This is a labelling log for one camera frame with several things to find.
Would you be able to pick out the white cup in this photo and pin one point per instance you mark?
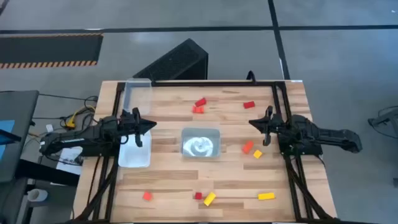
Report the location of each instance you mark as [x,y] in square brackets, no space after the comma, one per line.
[37,195]

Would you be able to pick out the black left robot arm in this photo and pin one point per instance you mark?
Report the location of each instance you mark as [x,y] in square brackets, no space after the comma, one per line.
[77,138]

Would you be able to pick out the red cube block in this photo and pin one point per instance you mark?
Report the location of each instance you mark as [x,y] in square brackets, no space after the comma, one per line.
[198,195]

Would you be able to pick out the black aluminium table frame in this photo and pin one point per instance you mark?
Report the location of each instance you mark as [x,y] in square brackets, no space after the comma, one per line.
[217,83]

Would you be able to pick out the yellow cylinder block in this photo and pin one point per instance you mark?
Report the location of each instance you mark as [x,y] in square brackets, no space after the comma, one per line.
[209,199]

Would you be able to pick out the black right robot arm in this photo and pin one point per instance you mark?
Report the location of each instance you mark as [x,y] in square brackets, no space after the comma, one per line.
[326,135]

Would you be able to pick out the dark stand base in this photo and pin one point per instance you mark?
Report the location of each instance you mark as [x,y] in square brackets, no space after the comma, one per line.
[385,119]

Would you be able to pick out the white plastic bin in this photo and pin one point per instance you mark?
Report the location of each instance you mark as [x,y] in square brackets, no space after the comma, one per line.
[133,155]

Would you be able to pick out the black hazard-striped floor mat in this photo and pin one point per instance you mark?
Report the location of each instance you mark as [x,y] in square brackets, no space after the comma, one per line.
[46,48]

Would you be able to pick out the orange arch block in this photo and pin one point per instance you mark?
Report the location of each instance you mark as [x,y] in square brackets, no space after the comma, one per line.
[198,109]

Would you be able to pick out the clear rectangular plastic bin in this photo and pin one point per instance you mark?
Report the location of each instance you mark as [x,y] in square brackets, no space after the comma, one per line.
[136,93]

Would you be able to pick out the red rectangular block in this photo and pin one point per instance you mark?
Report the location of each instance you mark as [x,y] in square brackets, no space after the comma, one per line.
[248,104]
[200,102]

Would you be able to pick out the orange rectangular block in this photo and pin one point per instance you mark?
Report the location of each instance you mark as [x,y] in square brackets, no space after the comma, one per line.
[247,147]

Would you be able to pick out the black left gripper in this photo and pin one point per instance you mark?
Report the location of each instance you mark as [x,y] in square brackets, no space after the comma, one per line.
[132,124]

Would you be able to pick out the blue screen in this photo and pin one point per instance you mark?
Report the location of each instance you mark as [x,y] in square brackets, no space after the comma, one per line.
[4,126]

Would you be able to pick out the black perforated case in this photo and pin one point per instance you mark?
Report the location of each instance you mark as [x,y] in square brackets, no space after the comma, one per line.
[174,62]

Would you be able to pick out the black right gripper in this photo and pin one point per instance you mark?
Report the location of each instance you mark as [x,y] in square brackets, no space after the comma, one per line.
[273,124]

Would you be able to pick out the orange cube block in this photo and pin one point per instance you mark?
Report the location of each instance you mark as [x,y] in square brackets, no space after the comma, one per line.
[147,196]

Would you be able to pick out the translucent square plastic bin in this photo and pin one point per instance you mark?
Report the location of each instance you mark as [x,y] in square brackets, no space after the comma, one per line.
[200,143]

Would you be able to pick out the white paper sheet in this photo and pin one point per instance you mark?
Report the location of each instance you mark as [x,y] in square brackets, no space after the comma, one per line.
[70,163]

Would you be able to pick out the small yellow block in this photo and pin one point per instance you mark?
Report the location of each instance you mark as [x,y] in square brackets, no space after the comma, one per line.
[257,154]

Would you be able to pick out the grey side desk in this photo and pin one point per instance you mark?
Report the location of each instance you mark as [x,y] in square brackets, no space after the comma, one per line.
[17,133]

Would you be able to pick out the long yellow block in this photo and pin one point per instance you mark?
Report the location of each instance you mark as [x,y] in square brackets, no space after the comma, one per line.
[266,196]

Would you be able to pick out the white power adapter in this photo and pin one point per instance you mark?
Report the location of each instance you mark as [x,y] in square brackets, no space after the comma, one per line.
[49,128]

